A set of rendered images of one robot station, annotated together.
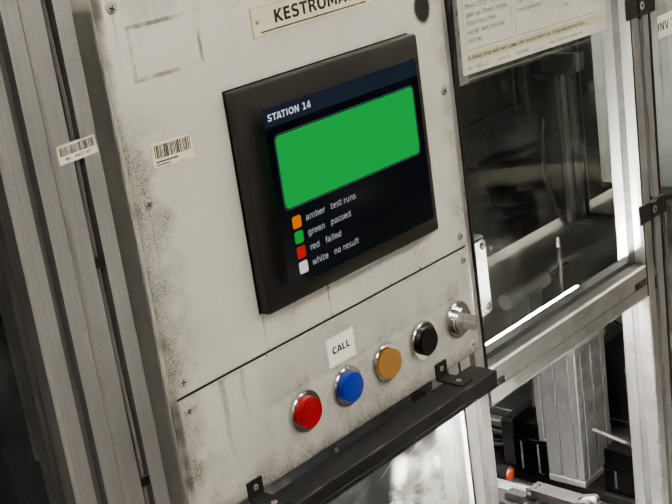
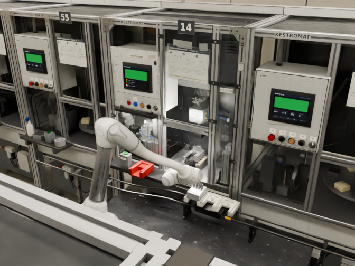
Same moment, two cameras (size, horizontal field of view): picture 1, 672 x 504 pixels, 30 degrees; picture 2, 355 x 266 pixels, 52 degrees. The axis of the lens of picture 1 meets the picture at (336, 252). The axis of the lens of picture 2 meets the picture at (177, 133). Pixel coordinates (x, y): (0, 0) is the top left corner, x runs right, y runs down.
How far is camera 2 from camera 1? 2.72 m
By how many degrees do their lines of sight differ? 70
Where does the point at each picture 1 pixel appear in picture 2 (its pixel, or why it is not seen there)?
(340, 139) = (133, 73)
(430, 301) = (151, 102)
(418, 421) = (138, 113)
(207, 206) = (119, 72)
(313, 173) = (129, 75)
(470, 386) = (148, 115)
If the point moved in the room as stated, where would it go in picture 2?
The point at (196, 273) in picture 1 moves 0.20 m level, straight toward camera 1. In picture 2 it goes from (117, 78) to (90, 81)
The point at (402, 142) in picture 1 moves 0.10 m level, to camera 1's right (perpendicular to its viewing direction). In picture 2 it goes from (143, 78) to (146, 82)
